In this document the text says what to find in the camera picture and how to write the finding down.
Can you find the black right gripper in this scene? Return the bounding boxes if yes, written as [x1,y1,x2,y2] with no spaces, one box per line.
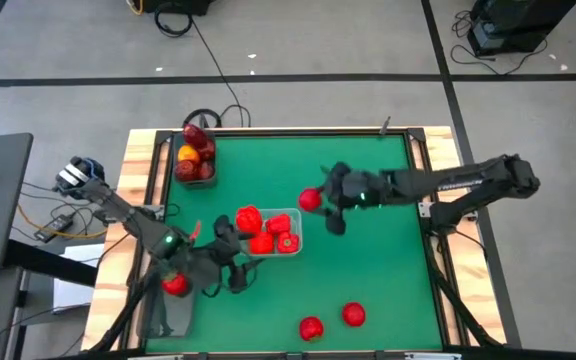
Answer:
[312,162,387,237]

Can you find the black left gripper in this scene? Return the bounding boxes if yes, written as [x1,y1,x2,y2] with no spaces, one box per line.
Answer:
[177,213,267,296]

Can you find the dark red apple with stem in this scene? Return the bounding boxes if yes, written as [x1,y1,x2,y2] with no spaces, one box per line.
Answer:
[174,159,199,183]

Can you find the yellow orange apple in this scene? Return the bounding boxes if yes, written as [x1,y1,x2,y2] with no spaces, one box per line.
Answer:
[176,144,202,165]

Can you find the dark maroon apple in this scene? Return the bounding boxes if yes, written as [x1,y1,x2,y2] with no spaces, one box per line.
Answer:
[182,123,209,150]

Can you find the clear plastic basket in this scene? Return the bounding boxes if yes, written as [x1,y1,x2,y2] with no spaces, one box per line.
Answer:
[240,207,304,259]

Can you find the clear bin of mixed fruit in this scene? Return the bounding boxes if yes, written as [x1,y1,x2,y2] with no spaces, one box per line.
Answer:
[172,130,218,190]

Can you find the grey plastic basket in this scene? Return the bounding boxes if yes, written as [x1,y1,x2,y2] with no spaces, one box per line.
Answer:
[136,269,198,340]

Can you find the white sheet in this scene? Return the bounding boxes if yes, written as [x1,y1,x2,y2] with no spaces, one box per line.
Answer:
[50,243,107,316]

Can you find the black power adapter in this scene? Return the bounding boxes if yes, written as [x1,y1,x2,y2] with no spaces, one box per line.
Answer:
[33,213,75,245]

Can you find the black equipment box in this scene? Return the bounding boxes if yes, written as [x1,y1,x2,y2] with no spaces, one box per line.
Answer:
[466,0,576,57]

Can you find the black aluminium table frame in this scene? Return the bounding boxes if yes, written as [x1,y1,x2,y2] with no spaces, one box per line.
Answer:
[117,127,507,354]

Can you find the black cable loop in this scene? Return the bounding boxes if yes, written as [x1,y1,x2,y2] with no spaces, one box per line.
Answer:
[181,103,253,130]

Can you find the yellow floor cable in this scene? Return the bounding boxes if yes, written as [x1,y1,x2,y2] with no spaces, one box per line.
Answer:
[16,202,109,241]

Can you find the long black floor cable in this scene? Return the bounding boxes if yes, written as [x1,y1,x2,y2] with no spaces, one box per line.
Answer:
[190,17,247,129]

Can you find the black floor cable tangle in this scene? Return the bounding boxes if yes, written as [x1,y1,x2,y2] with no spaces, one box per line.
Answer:
[450,9,549,76]

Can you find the black coiled cable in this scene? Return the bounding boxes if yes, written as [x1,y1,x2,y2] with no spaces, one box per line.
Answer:
[153,2,194,39]

